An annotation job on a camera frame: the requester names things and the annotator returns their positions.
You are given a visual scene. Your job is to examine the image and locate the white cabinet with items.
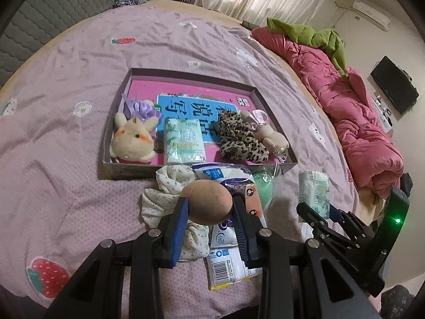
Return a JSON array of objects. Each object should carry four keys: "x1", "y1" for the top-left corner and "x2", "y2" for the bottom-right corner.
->
[{"x1": 372, "y1": 94, "x2": 393, "y2": 137}]

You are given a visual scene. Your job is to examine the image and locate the purple satin scrunchie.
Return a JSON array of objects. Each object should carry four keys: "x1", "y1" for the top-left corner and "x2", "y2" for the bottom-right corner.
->
[{"x1": 122, "y1": 94, "x2": 162, "y2": 122}]

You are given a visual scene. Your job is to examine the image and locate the yellow white wipes packet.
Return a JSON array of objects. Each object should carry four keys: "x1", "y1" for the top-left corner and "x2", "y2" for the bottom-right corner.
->
[{"x1": 207, "y1": 247, "x2": 262, "y2": 290}]

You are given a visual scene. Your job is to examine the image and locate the green sponge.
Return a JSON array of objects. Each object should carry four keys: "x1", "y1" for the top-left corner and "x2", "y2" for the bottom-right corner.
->
[{"x1": 253, "y1": 166, "x2": 277, "y2": 211}]

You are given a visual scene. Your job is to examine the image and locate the cream plush bunny toy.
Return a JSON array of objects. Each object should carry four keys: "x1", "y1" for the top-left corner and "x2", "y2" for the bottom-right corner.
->
[{"x1": 109, "y1": 112, "x2": 159, "y2": 163}]

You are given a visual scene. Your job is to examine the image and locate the peach makeup sponge egg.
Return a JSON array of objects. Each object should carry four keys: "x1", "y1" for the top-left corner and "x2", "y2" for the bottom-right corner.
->
[{"x1": 179, "y1": 179, "x2": 233, "y2": 225}]

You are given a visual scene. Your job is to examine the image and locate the cartoon doll face packet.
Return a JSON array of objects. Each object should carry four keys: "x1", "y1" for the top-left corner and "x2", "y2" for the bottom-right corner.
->
[{"x1": 192, "y1": 163, "x2": 266, "y2": 249}]

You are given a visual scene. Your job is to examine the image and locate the shallow purple cardboard box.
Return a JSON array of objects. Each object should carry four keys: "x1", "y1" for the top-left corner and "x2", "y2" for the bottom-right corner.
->
[{"x1": 101, "y1": 68, "x2": 299, "y2": 181}]

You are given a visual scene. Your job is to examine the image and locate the pink blue children's book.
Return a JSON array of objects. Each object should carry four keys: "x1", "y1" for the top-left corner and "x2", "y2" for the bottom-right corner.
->
[{"x1": 114, "y1": 78, "x2": 258, "y2": 166}]

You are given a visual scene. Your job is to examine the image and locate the green tissue pack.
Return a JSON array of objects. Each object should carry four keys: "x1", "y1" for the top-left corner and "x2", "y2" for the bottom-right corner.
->
[
  {"x1": 298, "y1": 171, "x2": 330, "y2": 220},
  {"x1": 164, "y1": 117, "x2": 207, "y2": 164}
]

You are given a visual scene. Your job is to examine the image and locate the pink satin scrunchie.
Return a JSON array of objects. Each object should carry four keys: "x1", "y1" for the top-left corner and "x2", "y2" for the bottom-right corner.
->
[{"x1": 246, "y1": 110, "x2": 269, "y2": 130}]

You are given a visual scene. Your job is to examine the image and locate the green tissue pack in box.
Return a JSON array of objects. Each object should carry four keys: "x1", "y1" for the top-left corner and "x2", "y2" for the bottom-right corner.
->
[{"x1": 164, "y1": 117, "x2": 207, "y2": 164}]

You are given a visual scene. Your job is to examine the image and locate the white wall air conditioner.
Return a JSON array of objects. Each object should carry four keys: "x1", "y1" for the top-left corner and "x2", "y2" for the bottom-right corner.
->
[{"x1": 352, "y1": 0, "x2": 391, "y2": 32}]

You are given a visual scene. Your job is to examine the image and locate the white floral scrunchie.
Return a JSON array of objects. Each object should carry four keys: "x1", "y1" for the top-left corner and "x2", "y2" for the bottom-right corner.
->
[{"x1": 141, "y1": 165, "x2": 210, "y2": 262}]

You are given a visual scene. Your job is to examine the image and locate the pink quilted comforter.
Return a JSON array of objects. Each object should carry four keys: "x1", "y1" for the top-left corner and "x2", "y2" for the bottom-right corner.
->
[{"x1": 252, "y1": 27, "x2": 404, "y2": 198}]

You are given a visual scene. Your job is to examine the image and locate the black wall television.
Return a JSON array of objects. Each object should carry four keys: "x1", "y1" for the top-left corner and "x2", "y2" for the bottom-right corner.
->
[{"x1": 370, "y1": 56, "x2": 419, "y2": 115}]

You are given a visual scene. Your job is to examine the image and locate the lilac patterned bed sheet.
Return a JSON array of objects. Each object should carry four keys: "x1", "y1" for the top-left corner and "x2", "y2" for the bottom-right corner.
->
[{"x1": 1, "y1": 4, "x2": 359, "y2": 318}]

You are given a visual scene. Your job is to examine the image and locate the beige plush bear toy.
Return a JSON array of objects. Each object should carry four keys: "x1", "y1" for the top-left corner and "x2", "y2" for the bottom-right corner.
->
[{"x1": 240, "y1": 111, "x2": 290, "y2": 158}]

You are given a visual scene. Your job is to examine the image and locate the grey quilted sofa cover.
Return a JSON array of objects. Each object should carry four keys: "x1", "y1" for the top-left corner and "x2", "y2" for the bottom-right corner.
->
[{"x1": 1, "y1": 0, "x2": 114, "y2": 85}]

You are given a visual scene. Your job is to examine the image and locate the leopard print scrunchie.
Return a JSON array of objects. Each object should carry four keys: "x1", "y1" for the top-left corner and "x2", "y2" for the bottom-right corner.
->
[{"x1": 218, "y1": 110, "x2": 269, "y2": 163}]

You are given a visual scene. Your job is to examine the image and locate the green fleece garment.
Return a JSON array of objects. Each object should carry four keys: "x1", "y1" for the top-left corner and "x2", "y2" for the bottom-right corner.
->
[{"x1": 266, "y1": 18, "x2": 348, "y2": 76}]

